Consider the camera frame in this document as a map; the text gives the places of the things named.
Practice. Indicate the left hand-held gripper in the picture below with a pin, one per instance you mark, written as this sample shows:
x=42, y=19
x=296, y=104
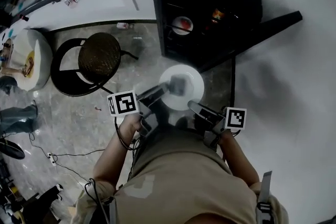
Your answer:
x=123, y=102

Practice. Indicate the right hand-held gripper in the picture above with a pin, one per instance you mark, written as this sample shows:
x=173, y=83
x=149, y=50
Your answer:
x=235, y=118

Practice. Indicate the grey food piece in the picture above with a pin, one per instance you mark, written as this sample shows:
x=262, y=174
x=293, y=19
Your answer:
x=178, y=85

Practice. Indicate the white round plate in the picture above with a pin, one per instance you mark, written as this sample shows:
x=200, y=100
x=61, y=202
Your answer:
x=194, y=86

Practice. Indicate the person's right forearm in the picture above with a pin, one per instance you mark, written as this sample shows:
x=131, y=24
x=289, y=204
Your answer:
x=239, y=160

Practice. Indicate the person's left forearm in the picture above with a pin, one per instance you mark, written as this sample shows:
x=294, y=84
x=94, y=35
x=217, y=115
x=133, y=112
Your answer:
x=113, y=157

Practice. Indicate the person's right black shoe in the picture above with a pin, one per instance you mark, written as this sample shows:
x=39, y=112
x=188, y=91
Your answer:
x=183, y=123

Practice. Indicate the white plate with red food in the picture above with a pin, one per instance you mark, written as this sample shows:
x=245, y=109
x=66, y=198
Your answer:
x=182, y=25

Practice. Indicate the black wicker chair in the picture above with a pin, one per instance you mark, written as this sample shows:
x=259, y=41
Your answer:
x=99, y=55

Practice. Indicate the person's beige shirt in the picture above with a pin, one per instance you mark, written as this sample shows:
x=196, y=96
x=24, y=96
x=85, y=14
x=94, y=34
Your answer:
x=183, y=178

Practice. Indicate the white red packet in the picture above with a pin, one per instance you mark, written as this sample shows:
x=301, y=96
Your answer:
x=123, y=26

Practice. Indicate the clear bottle with red cap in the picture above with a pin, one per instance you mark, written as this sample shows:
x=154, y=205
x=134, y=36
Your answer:
x=74, y=0

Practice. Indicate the white power strip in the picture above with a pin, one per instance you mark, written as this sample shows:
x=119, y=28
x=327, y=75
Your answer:
x=52, y=159

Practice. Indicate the brown wooden object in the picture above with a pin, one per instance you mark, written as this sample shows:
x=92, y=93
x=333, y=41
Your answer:
x=29, y=68

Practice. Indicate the small dark bottle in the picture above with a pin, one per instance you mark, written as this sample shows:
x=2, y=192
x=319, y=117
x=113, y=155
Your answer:
x=24, y=18

